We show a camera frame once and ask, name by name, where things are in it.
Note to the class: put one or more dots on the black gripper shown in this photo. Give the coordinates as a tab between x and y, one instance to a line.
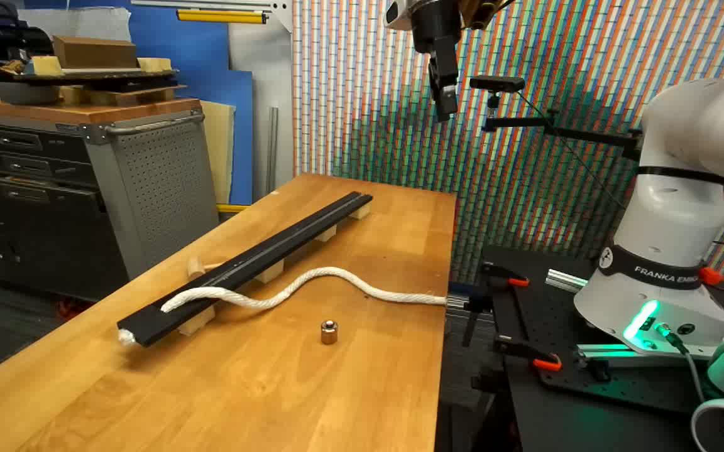
438	29

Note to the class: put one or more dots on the long black board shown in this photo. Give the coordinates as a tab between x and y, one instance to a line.
262	258

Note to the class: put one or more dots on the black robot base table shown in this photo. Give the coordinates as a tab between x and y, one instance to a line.
564	402

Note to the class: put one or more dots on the beige leaning board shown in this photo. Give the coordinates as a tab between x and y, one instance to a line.
216	151

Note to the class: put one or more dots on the yellow bar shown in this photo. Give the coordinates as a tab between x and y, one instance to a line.
221	15

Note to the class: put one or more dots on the small metal cylinder weight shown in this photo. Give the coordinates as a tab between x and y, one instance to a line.
326	332

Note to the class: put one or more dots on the grey metal tool cabinet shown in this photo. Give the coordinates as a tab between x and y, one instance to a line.
150	183

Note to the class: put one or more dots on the brown wooden box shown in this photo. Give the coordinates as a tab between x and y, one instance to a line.
95	50

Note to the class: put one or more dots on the wooden boards stack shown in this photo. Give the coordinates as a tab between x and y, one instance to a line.
85	83

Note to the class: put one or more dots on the black bag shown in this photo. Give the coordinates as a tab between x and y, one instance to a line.
5	34

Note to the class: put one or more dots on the black camera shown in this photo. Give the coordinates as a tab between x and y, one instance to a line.
499	83

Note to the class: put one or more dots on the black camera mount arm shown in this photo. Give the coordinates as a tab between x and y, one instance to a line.
564	130

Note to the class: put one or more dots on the silver aluminium rail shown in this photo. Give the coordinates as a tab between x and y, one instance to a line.
567	280

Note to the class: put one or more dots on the blue wall panel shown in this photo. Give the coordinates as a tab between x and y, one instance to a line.
187	58

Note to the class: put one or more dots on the green lit aluminium rail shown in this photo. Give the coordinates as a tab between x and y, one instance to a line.
622	352

